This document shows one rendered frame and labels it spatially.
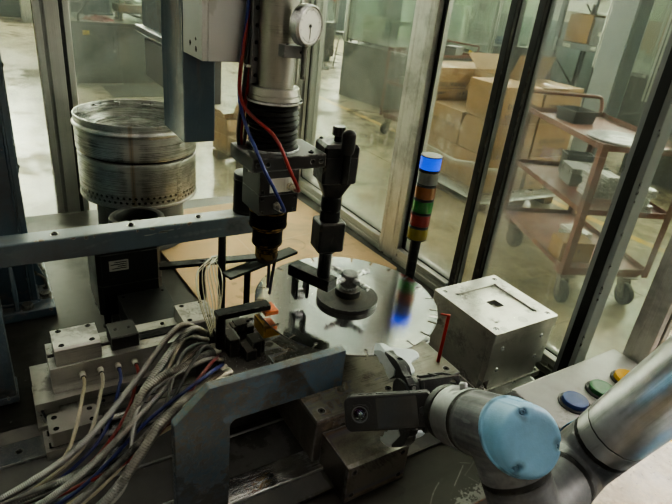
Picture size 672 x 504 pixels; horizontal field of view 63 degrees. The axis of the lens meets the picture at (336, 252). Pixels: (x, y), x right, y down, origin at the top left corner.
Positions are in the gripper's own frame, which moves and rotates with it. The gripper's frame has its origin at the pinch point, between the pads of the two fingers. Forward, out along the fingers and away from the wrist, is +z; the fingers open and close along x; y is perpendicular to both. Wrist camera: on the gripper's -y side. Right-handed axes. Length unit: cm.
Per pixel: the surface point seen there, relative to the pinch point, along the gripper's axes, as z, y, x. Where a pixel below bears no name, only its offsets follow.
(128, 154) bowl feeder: 55, -36, 52
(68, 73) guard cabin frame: 82, -52, 82
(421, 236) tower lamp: 24.8, 23.6, 27.3
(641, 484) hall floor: 72, 128, -57
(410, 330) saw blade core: 2.3, 8.1, 9.0
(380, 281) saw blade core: 16.2, 9.3, 17.8
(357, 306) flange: 7.7, 0.9, 13.5
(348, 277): 8.0, -0.3, 18.7
